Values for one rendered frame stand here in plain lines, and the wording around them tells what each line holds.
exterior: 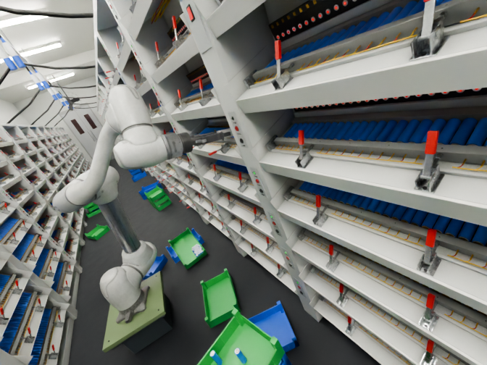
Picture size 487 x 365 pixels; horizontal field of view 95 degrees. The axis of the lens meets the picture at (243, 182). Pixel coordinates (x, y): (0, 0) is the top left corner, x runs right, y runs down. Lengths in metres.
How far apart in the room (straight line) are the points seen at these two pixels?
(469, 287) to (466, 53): 0.40
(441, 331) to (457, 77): 0.57
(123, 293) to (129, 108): 1.06
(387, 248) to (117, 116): 0.86
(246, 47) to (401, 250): 0.65
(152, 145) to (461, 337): 0.94
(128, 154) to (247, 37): 0.49
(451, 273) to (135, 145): 0.84
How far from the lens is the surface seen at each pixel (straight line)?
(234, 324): 0.98
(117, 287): 1.53
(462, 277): 0.60
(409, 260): 0.62
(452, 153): 0.49
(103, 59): 2.77
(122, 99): 0.86
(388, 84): 0.40
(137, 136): 0.81
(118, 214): 1.43
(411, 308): 0.79
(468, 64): 0.37
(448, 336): 0.77
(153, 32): 1.40
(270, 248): 1.24
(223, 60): 0.68
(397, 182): 0.49
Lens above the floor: 1.21
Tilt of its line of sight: 25 degrees down
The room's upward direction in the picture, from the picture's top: 23 degrees counter-clockwise
